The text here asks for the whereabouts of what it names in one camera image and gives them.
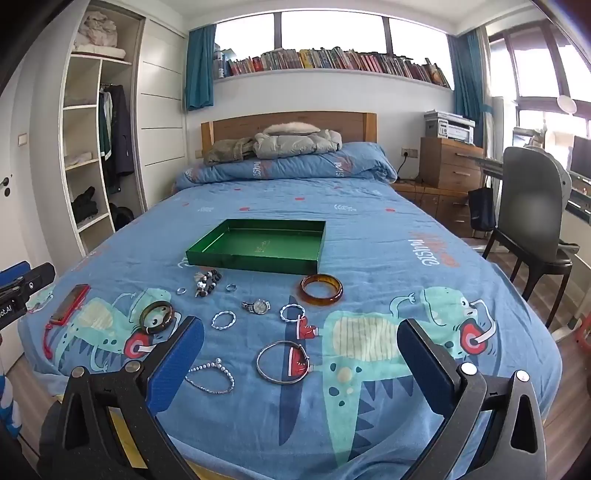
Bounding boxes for red object on floor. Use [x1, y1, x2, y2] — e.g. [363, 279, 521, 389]
[572, 311, 591, 348]

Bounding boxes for folded blue duvet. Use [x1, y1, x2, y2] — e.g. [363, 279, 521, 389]
[174, 141, 398, 191]

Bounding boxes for brown and green bangle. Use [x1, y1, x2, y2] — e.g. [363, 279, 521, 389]
[140, 300, 177, 336]

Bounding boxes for folded light clothes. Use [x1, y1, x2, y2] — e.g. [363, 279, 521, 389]
[65, 151, 99, 168]

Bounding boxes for white printer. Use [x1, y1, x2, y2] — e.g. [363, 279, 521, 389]
[423, 109, 476, 145]

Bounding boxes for folded white bedding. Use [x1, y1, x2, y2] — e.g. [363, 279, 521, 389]
[73, 11, 129, 59]

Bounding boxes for green metal tray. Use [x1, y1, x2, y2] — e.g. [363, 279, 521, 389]
[185, 219, 327, 275]

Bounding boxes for silver wristwatch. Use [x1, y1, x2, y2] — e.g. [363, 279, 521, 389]
[241, 298, 273, 316]

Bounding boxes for white wardrobe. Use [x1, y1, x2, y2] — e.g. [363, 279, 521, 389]
[58, 0, 188, 257]

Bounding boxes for teal curtain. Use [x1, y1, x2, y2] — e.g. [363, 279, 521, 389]
[185, 24, 217, 112]
[446, 30, 493, 149]

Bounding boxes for olive green garment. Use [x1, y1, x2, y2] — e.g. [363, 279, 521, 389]
[202, 137, 255, 166]

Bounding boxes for large thin silver bangle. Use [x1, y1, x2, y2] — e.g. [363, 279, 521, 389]
[256, 340, 310, 384]

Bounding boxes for black tote bag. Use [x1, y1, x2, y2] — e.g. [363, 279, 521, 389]
[467, 186, 498, 232]

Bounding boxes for person's left hand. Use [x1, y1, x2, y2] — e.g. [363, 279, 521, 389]
[0, 375, 22, 435]

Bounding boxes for blue dinosaur print bedsheet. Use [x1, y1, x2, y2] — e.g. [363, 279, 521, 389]
[18, 178, 563, 468]

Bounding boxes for grey puffer jacket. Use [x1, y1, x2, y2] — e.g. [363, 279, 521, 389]
[200, 112, 378, 160]
[252, 122, 344, 159]

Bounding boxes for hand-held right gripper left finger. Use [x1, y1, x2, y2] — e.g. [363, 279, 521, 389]
[39, 316, 205, 480]

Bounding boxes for red phone strap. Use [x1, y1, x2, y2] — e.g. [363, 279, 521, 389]
[42, 322, 64, 360]

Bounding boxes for desk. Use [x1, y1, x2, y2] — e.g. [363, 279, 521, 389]
[479, 154, 591, 219]

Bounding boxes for grey and black chair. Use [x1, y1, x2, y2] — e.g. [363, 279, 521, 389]
[482, 146, 578, 313]

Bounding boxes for hanging green and white garment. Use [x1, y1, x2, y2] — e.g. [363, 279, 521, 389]
[98, 88, 114, 160]

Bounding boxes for window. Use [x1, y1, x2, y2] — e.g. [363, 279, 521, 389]
[214, 11, 456, 75]

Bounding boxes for black backpack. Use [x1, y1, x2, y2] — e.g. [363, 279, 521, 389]
[109, 203, 135, 230]

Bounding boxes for amber resin bangle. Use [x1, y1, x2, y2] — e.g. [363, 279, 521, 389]
[300, 274, 344, 306]

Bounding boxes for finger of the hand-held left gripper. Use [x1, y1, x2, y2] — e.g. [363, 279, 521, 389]
[18, 262, 57, 301]
[0, 261, 31, 288]

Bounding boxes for wooden drawer cabinet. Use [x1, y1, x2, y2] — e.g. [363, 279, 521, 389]
[419, 137, 486, 190]

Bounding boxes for phone in red case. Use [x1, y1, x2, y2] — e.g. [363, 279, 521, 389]
[48, 283, 92, 326]

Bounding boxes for computer monitor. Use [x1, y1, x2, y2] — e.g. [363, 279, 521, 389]
[570, 136, 591, 179]

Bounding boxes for row of books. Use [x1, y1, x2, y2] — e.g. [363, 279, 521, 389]
[214, 46, 452, 89]

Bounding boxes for low wooden nightstand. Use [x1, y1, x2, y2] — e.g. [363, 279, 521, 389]
[392, 179, 476, 239]

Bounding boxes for silver bead bracelet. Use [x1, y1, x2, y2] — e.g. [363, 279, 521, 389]
[184, 357, 236, 395]

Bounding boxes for black and white bead bracelet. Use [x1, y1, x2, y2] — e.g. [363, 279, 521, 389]
[193, 270, 223, 299]

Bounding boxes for hanging dark jacket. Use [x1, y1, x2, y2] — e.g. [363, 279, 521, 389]
[108, 84, 136, 177]

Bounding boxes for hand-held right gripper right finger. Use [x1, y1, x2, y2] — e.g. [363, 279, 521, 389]
[397, 318, 549, 480]

